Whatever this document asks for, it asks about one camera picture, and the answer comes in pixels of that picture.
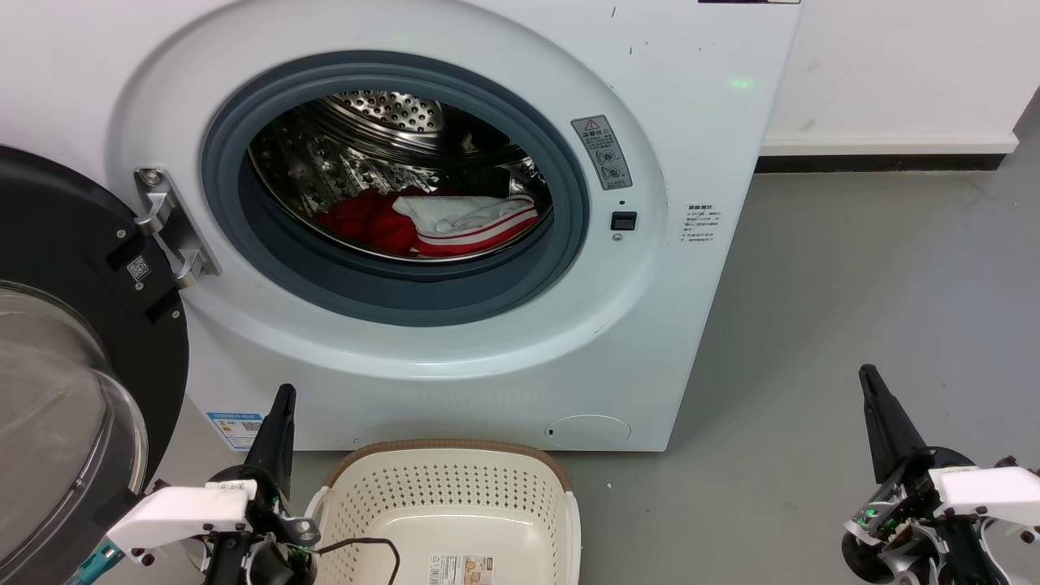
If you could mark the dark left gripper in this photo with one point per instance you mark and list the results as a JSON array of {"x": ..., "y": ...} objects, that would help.
[{"x": 280, "y": 556}]

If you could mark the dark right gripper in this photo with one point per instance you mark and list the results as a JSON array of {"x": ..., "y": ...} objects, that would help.
[{"x": 910, "y": 528}]

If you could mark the cream perforated laundry basket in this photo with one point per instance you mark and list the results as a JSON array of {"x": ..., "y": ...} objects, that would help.
[{"x": 455, "y": 504}]

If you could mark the printed paper product label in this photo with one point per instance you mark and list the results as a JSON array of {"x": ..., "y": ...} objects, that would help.
[{"x": 461, "y": 570}]

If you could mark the black washer door with glass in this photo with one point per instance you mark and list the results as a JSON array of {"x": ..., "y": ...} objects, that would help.
[{"x": 65, "y": 227}]

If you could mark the stainless steel washing machine drum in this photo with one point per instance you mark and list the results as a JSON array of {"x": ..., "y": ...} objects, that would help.
[{"x": 366, "y": 154}]

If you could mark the blue and white label sticker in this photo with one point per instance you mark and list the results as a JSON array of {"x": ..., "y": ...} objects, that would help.
[{"x": 234, "y": 429}]

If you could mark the white QR code sticker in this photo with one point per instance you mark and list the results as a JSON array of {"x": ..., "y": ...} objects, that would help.
[{"x": 139, "y": 268}]

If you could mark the silver metal door hinge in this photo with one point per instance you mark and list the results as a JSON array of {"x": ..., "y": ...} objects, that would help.
[{"x": 172, "y": 227}]

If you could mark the red garment with white stripes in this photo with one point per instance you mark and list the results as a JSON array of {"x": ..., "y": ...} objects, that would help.
[{"x": 366, "y": 221}]

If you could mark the grey rubber door gasket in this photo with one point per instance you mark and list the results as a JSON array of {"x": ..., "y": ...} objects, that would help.
[{"x": 223, "y": 203}]

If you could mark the black baseboard strip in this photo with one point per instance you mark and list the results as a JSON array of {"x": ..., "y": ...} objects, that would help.
[{"x": 877, "y": 163}]

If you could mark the small white text sticker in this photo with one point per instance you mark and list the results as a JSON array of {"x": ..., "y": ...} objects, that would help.
[{"x": 699, "y": 224}]

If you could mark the round white filter cap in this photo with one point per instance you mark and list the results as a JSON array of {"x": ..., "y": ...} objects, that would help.
[{"x": 587, "y": 431}]

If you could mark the white front-load washing machine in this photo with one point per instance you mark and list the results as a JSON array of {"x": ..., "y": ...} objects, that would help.
[{"x": 691, "y": 122}]

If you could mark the grey warning sticker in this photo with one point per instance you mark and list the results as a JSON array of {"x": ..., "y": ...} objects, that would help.
[{"x": 602, "y": 153}]

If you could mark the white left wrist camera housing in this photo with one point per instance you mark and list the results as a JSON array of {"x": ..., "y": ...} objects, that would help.
[{"x": 179, "y": 512}]

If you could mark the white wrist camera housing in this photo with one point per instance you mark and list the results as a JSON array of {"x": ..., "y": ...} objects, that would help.
[
  {"x": 991, "y": 491},
  {"x": 179, "y": 512}
]

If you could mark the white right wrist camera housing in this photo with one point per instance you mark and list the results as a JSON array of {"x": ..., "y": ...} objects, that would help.
[{"x": 991, "y": 491}]

